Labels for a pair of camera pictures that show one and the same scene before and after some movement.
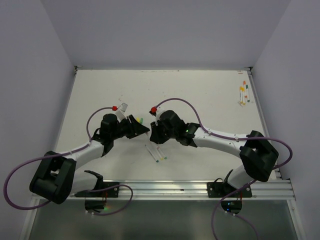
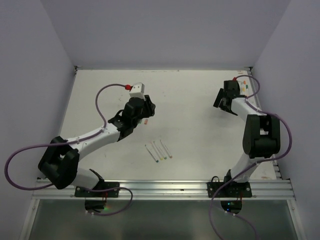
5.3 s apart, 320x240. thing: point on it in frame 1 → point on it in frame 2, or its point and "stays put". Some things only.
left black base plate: [112, 192] stays put
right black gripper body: [162, 134] → [223, 107]
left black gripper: [135, 128] → [149, 106]
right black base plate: [221, 189] stays put
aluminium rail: [196, 191] stays put
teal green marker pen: [152, 154] stays put
